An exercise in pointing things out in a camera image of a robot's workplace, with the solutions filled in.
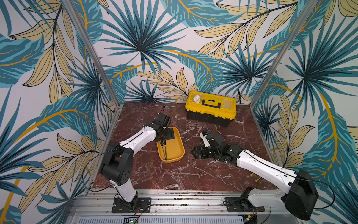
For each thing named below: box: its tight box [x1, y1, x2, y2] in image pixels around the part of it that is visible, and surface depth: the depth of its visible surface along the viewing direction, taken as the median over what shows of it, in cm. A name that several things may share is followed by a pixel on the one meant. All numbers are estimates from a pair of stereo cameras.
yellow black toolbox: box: [185, 91, 237, 127], surface depth 99 cm
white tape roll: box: [192, 94, 201, 104], surface depth 97 cm
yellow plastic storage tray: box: [156, 126, 186, 164], surface depth 94 cm
